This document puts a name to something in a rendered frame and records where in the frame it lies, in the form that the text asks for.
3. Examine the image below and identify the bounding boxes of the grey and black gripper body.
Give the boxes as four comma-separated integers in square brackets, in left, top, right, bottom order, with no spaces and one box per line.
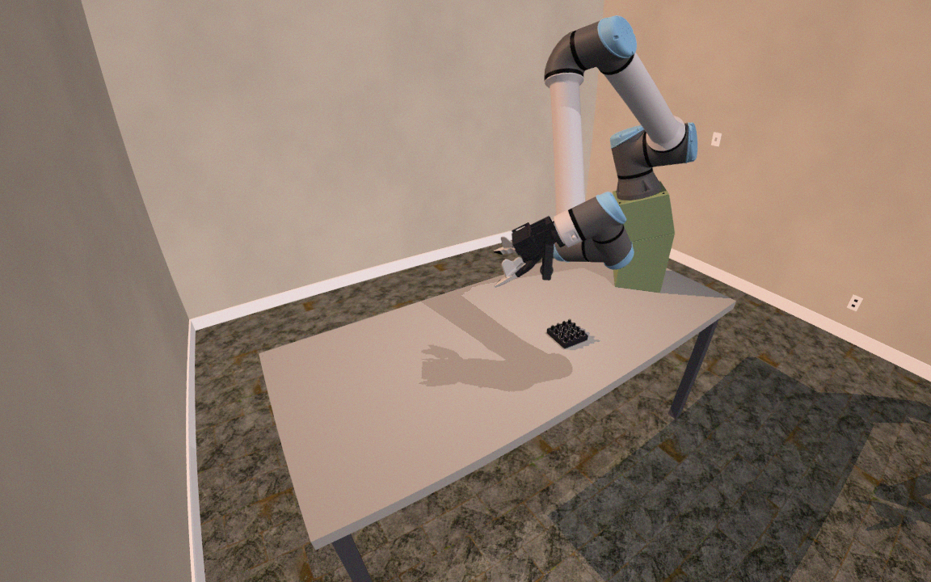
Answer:
[512,216,565,261]

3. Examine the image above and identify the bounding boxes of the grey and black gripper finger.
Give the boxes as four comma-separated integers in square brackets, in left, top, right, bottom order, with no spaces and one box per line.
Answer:
[494,257,539,288]
[494,237,516,255]

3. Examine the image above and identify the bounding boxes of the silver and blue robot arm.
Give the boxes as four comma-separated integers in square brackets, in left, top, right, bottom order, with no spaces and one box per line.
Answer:
[540,15,697,280]

